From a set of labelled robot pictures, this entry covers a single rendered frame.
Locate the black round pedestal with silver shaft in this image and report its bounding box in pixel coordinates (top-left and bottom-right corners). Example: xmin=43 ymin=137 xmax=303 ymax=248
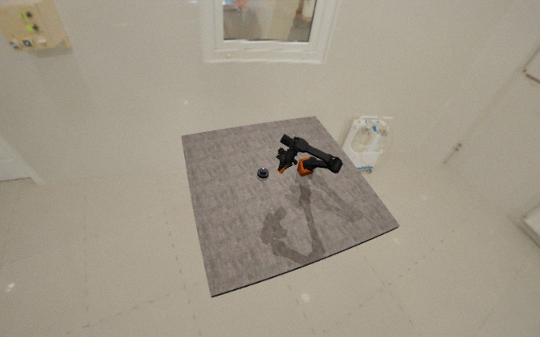
xmin=257 ymin=168 xmax=269 ymax=178

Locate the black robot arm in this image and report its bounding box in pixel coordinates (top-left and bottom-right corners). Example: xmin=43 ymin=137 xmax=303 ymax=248
xmin=278 ymin=134 xmax=343 ymax=173

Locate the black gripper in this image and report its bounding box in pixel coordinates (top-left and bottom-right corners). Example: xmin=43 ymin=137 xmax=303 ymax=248
xmin=276 ymin=149 xmax=298 ymax=171

